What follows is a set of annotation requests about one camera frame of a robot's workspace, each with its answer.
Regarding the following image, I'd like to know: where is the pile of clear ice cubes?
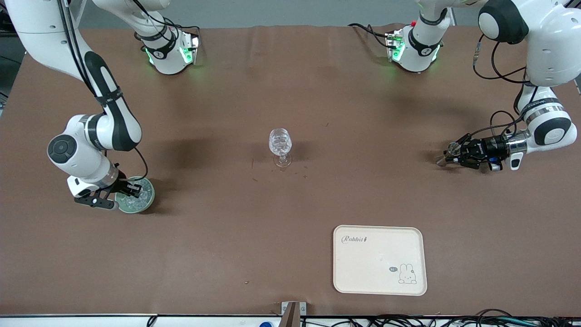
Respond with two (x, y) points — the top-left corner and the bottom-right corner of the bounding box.
(120, 179), (153, 211)

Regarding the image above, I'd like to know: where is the clear stemmed wine glass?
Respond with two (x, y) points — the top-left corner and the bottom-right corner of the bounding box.
(269, 128), (293, 168)

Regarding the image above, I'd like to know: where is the green round bowl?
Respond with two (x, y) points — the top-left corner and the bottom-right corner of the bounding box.
(113, 176), (156, 214)

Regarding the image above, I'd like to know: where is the cream tray with rabbit print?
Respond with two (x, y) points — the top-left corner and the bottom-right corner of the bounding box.
(333, 225), (428, 297)

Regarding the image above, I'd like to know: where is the brown table mat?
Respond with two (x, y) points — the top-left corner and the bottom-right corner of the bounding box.
(0, 23), (581, 317)

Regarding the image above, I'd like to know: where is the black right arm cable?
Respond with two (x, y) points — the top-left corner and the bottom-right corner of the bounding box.
(57, 0), (150, 184)

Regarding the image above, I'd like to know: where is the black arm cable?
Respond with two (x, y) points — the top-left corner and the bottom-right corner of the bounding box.
(472, 35), (532, 138)
(57, 0), (150, 184)

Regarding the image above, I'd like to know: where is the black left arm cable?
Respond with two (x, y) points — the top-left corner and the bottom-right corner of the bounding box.
(472, 35), (532, 138)

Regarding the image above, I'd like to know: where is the black left base cable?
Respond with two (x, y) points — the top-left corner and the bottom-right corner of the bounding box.
(349, 23), (392, 49)

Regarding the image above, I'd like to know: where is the black base cable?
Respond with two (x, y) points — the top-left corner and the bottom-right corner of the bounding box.
(349, 23), (392, 49)
(163, 17), (201, 37)

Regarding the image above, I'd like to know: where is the black right base cable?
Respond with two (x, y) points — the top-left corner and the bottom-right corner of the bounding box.
(163, 17), (201, 37)

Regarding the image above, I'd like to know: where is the black cable bundle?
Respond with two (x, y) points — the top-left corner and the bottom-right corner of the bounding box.
(363, 309), (581, 327)

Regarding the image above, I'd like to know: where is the metal table edge bracket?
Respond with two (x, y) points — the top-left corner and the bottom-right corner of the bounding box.
(281, 301), (307, 327)

